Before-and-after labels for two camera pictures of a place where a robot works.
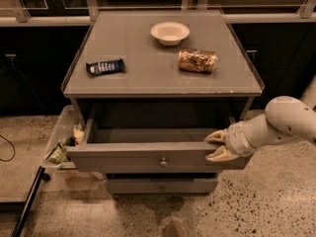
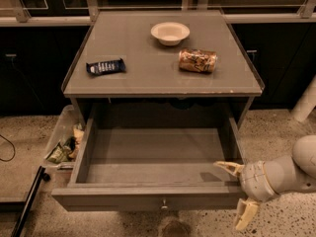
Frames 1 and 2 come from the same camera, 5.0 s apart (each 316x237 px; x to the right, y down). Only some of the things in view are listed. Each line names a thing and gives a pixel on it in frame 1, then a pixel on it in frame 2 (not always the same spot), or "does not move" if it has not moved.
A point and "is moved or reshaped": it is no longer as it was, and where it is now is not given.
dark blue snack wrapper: (106, 66) does not move
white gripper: (236, 139) → (254, 181)
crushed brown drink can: (197, 59) does not move
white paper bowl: (170, 34) does not move
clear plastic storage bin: (66, 135) does not move
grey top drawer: (149, 138) is moved or reshaped
